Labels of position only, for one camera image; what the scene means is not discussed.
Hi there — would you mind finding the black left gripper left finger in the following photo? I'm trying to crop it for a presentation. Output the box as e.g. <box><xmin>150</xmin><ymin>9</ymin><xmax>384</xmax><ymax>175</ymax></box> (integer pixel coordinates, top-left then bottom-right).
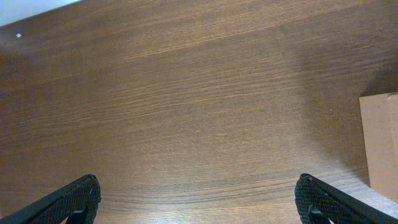
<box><xmin>1</xmin><ymin>174</ymin><xmax>101</xmax><ymax>224</ymax></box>

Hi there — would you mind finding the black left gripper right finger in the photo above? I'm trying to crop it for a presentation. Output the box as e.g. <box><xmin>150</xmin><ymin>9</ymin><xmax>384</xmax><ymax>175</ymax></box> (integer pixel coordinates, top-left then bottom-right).
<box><xmin>294</xmin><ymin>174</ymin><xmax>397</xmax><ymax>224</ymax></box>

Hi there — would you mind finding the brown cardboard box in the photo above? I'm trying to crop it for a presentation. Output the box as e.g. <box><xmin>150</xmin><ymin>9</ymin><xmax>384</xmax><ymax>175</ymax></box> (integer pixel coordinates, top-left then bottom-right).
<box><xmin>359</xmin><ymin>93</ymin><xmax>397</xmax><ymax>202</ymax></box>

